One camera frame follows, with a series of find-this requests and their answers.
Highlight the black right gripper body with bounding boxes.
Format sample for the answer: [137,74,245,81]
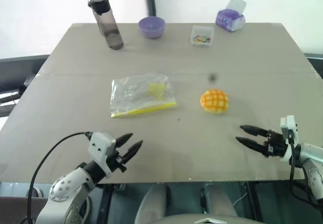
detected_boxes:
[263,129,290,158]

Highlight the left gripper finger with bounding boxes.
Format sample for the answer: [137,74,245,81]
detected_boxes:
[115,133,134,149]
[123,140,144,165]

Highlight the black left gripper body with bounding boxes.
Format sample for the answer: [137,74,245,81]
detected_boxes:
[106,145,128,176]

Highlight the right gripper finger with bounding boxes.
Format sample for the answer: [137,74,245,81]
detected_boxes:
[239,124,269,137]
[235,137,268,156]

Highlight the clear zip bag yellow seal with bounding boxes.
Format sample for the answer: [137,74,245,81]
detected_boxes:
[110,73,178,119]

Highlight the yellow pineapple bun toy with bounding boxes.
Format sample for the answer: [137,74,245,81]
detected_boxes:
[199,89,230,114]

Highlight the black table leg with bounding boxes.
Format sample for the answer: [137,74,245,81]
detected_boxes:
[100,183,115,224]

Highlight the grey rounded shape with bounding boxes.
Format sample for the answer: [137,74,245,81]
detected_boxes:
[133,183,168,224]
[201,183,238,218]

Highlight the grey cover with chevron emblem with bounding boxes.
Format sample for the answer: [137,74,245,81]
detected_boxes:
[153,213,264,224]

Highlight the clear box of colourful clips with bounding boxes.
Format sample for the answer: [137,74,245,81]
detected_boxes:
[189,25,215,49]

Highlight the brown cardboard box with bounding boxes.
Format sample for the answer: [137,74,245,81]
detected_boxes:
[0,195,48,224]

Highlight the purple tissue pack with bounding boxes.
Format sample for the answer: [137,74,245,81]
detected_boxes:
[214,0,248,33]

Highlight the purple bowl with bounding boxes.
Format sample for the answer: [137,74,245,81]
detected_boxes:
[138,16,167,40]

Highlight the smoky water bottle black lid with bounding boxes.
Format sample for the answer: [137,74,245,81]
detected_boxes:
[87,0,125,51]

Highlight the dark grey bench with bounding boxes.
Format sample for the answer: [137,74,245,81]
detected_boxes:
[0,54,50,120]

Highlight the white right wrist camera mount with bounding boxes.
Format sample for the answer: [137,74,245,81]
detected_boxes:
[280,115,300,148]

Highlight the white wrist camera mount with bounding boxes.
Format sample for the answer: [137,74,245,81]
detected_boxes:
[88,132,117,179]
[280,115,300,148]

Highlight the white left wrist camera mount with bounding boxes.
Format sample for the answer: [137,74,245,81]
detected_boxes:
[88,132,117,179]

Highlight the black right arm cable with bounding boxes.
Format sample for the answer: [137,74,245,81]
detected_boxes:
[288,133,323,209]

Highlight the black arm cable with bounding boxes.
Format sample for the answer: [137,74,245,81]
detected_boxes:
[288,133,323,209]
[26,131,93,224]

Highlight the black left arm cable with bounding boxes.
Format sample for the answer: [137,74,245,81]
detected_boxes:
[26,131,93,224]

